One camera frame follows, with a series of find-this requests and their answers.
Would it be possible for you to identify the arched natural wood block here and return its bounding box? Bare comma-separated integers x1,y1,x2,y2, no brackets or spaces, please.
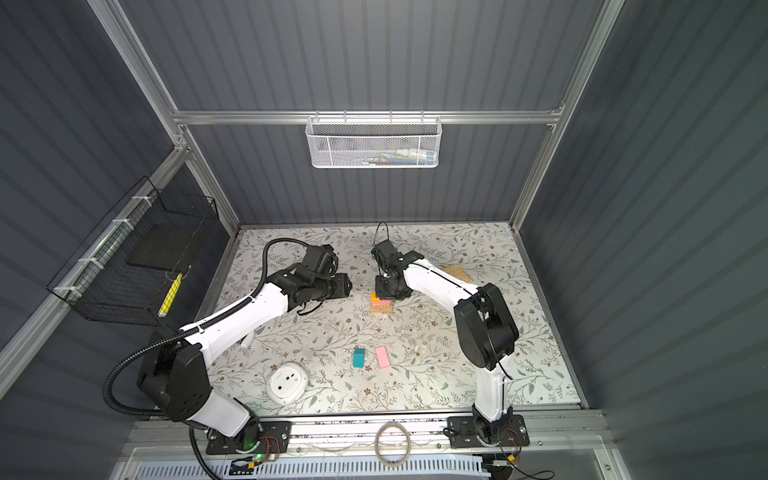
370,303,393,314

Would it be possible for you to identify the light pink wood block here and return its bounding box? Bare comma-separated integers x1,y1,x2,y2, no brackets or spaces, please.
375,346,391,369

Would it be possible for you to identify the teal wood block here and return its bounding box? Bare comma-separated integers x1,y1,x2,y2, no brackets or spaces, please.
353,348,366,369

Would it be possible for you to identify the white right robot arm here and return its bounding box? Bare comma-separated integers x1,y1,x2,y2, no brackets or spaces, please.
371,240,519,445

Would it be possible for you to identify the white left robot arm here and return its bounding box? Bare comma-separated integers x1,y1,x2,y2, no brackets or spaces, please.
137,241,352,437

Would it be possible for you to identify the yellow calculator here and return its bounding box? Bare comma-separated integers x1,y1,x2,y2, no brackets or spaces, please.
443,264,472,283

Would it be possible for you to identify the white round smart speaker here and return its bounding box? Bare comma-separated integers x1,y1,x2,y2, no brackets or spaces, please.
266,362,309,406

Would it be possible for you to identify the roll of clear tape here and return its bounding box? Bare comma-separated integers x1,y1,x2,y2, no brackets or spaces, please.
373,421,413,468

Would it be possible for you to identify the yellow green marker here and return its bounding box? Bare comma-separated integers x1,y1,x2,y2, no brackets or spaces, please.
157,273,184,318

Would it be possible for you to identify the black corrugated cable conduit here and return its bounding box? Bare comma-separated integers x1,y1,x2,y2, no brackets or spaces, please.
101,238,313,480

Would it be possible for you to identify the white wire mesh basket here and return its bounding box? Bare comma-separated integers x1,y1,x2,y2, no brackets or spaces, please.
305,119,443,169

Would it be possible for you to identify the black wire basket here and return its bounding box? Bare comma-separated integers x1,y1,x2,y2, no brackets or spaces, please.
47,181,219,327

